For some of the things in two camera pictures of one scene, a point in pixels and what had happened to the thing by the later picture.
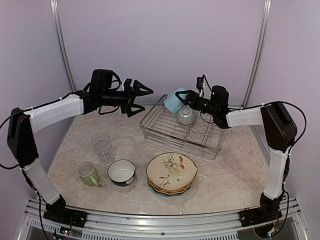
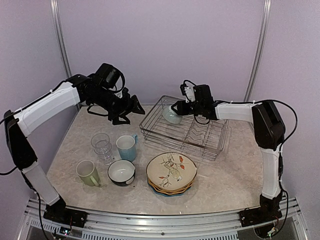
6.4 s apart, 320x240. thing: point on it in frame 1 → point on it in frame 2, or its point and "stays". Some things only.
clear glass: x=101 y=144 stays
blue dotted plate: x=181 y=193 stays
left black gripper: x=130 y=96 → x=127 y=107
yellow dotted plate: x=174 y=190 stays
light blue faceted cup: x=172 y=103 → x=126 y=145
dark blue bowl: x=121 y=172 stays
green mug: x=88 y=173 stays
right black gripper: x=191 y=94 → x=182 y=109
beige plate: x=171 y=171 stays
